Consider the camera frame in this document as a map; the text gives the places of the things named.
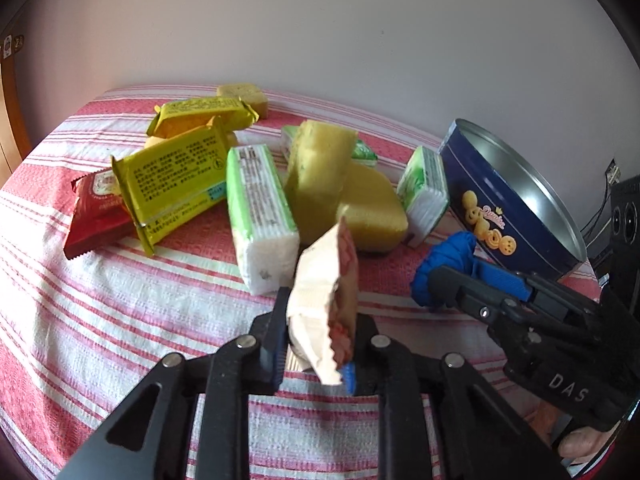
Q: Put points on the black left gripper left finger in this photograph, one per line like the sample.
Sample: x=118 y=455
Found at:
x=180 y=401

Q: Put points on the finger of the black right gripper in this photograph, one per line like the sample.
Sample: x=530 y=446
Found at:
x=484 y=303

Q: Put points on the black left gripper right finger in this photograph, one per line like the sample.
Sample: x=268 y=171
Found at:
x=440 y=418

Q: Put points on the blue cloth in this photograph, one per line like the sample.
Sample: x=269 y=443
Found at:
x=457 y=253

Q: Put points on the small green tissue pack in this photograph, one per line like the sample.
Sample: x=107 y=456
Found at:
x=423 y=192

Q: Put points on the yellow rounded sponge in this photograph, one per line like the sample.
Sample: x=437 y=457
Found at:
x=372 y=210

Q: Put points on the beige red snack packet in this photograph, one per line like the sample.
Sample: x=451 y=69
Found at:
x=322 y=308

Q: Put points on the yellow sponge wedge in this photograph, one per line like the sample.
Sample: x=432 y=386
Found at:
x=317 y=168

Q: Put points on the long green tissue pack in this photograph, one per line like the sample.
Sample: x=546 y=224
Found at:
x=265 y=236

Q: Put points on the large yellow snack packet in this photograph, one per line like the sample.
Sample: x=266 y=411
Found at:
x=170 y=183

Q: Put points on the small yellow sponge block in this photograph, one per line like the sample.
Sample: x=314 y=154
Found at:
x=248 y=93

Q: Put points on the right hand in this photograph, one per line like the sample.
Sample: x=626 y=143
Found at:
x=580 y=445

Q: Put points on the blue round cookie tin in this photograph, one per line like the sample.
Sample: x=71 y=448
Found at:
x=508 y=205

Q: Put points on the green tissue pack rear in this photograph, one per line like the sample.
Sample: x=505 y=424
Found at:
x=361 y=154

